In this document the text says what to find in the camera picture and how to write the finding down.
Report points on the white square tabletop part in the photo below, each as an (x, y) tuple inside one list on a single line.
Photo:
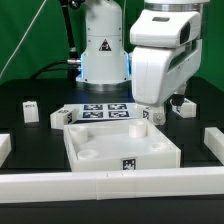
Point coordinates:
[(133, 144)]

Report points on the white fiducial tag sheet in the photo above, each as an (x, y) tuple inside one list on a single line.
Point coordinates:
[(105, 111)]

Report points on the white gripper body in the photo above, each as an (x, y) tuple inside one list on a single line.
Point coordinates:
[(167, 53)]

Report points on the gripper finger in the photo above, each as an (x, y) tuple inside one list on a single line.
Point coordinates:
[(177, 99)]

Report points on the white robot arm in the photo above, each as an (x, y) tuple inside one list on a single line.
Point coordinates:
[(105, 64)]

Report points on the white front obstacle bar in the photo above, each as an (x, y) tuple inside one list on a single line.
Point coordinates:
[(70, 186)]

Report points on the white left obstacle bar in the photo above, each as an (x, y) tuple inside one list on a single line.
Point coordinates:
[(5, 147)]

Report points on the white obstacle bar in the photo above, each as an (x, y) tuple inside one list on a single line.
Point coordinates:
[(70, 186), (5, 147), (214, 140)]

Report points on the white right obstacle bar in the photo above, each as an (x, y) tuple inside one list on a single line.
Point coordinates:
[(214, 140)]

